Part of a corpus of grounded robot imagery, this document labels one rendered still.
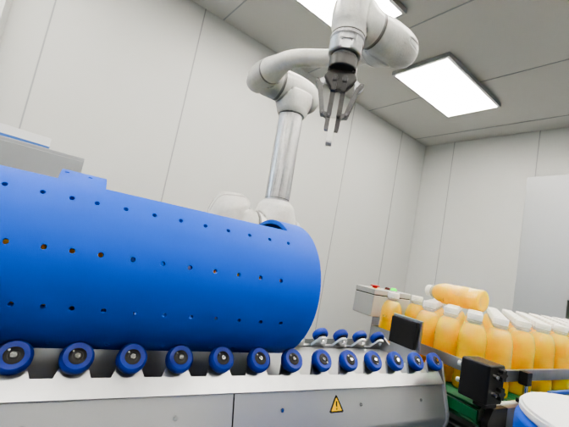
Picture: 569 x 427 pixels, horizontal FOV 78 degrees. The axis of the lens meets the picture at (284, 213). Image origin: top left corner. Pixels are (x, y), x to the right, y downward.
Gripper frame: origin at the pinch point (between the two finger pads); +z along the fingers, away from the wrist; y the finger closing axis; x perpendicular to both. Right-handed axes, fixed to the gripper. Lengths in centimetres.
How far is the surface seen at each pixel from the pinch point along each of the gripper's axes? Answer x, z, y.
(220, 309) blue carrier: -28, 44, -12
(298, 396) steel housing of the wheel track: -15, 59, 4
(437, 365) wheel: 11, 53, 37
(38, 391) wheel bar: -40, 57, -31
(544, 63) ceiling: 249, -192, 180
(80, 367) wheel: -38, 54, -27
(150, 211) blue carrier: -34, 30, -25
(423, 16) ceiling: 202, -192, 54
